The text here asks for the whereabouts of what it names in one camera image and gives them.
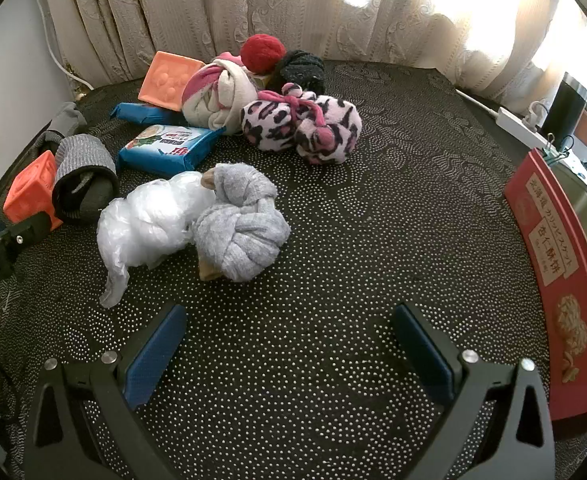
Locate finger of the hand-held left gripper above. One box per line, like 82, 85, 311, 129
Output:
4, 211, 65, 254

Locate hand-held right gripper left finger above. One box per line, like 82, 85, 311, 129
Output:
11, 304, 189, 480

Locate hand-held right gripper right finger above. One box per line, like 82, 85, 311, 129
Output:
392, 304, 558, 480

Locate white plastic bag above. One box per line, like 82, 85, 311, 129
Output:
96, 170, 217, 309

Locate blue snack packet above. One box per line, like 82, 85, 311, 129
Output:
116, 124, 225, 179
110, 102, 185, 127

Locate red cardboard box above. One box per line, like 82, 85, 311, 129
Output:
503, 149, 587, 442

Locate orange toy cube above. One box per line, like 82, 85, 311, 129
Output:
2, 150, 65, 232

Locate grey ribbed rolled sock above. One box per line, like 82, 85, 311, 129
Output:
52, 133, 120, 226

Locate grey cloth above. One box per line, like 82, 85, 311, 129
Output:
38, 102, 88, 161

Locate light grey knotted sock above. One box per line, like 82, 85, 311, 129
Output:
192, 162, 291, 283

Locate pink and white knotted sock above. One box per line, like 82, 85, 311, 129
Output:
180, 52, 260, 136

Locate metal binder clip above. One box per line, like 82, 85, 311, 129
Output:
540, 132, 575, 167

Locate white power strip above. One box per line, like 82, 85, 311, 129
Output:
455, 87, 550, 149

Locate white charger plug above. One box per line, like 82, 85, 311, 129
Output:
522, 101, 548, 127

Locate red yarn ball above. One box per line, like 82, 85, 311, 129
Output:
240, 33, 287, 75

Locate black cup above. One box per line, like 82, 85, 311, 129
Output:
543, 72, 587, 139

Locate black knotted sock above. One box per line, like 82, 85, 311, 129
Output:
272, 49, 326, 97

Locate beige curtain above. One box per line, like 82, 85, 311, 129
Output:
41, 0, 587, 107

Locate white wall cable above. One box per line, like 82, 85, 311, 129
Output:
36, 0, 95, 92

